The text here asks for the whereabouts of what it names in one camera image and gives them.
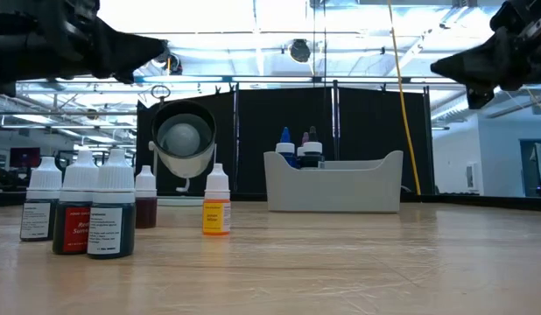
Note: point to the black fabric divider screen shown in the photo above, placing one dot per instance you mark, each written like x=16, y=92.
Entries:
x=253, y=140

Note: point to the grey horizontal overhead beam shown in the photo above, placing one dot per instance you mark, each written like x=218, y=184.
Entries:
x=253, y=79

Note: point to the small maroon food coloring bottle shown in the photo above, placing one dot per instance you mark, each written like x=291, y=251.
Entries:
x=145, y=212

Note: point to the large black candy color bottle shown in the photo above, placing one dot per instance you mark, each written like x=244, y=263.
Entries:
x=313, y=153

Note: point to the black round ceiling fixture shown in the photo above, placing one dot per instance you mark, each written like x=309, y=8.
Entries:
x=300, y=50

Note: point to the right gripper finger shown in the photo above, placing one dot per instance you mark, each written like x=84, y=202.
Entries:
x=485, y=65

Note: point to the white spotlight lamp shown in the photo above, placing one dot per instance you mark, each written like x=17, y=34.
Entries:
x=187, y=168

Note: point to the dark computer monitor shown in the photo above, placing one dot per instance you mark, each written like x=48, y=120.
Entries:
x=24, y=157

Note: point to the small dark teal coloring bottle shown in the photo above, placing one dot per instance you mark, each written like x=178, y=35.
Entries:
x=113, y=179

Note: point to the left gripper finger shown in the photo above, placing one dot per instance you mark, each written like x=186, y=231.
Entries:
x=126, y=50

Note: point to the grey plastic storage bin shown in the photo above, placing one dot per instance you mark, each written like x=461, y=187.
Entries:
x=340, y=188

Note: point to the small red sunset coloring bottle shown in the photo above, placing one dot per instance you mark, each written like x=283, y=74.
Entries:
x=75, y=227

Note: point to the small lemon yellow coloring bottle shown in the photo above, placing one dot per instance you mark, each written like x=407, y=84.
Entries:
x=215, y=216

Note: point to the black aluminium table frame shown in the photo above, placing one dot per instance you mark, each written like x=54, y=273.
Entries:
x=493, y=202

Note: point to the small black food coloring bottle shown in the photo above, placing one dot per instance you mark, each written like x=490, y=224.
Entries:
x=38, y=219

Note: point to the large blue candy color bottle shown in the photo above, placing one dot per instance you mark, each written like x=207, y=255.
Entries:
x=285, y=135

